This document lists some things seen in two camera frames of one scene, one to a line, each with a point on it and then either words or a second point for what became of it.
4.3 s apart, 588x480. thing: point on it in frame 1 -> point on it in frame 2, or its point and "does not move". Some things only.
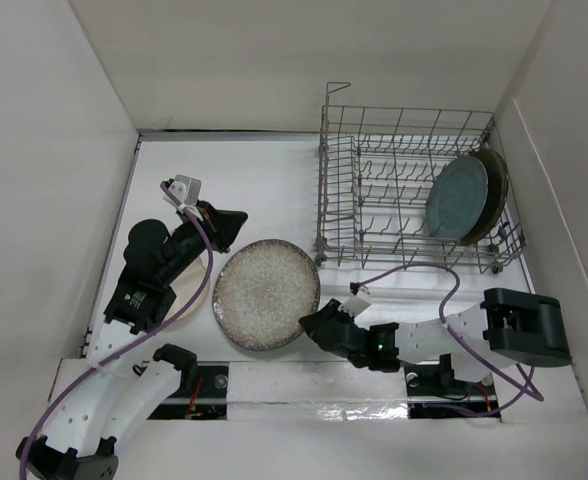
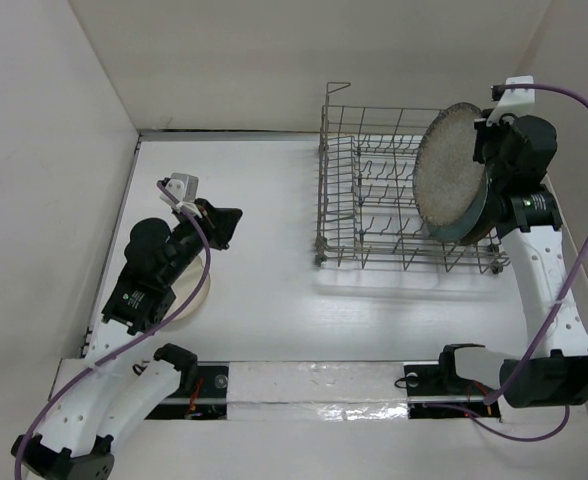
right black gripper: [330, 311] -> [506, 122]
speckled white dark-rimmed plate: [261, 290] -> [449, 183]
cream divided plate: [187, 287] does not move
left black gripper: [220, 226] does not move
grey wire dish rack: [376, 166] does not move
